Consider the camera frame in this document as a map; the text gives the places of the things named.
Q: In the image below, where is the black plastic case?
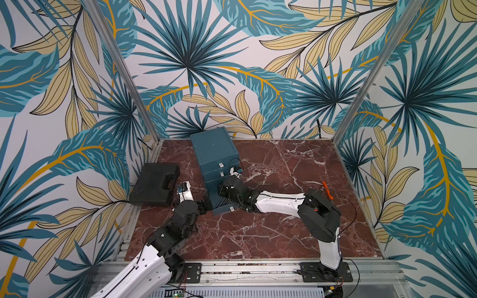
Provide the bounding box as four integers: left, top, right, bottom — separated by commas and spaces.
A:
129, 162, 180, 207

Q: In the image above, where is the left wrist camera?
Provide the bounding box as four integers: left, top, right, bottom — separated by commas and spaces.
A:
176, 181, 194, 203

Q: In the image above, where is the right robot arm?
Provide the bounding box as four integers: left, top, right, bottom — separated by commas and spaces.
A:
218, 176, 342, 271

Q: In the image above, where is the orange handled tool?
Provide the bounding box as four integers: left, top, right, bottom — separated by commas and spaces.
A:
322, 181, 334, 201

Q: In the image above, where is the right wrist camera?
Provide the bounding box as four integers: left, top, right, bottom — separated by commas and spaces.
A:
230, 166, 243, 178

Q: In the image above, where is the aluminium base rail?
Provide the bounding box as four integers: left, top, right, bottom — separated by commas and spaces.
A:
85, 260, 411, 298

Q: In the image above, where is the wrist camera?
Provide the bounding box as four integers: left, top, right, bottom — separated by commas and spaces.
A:
230, 166, 243, 178
176, 181, 194, 203

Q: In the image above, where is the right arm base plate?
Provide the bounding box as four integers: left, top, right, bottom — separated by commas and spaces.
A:
297, 262, 354, 284

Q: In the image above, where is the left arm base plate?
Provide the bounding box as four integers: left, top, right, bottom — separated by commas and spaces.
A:
175, 263, 202, 284

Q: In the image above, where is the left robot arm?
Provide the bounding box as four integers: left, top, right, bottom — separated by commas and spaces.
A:
93, 200, 206, 298

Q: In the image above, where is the teal drawer cabinet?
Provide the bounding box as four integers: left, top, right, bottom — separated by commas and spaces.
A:
190, 127, 240, 182

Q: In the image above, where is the teal bottom drawer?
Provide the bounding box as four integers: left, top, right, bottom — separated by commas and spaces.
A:
206, 177, 239, 216

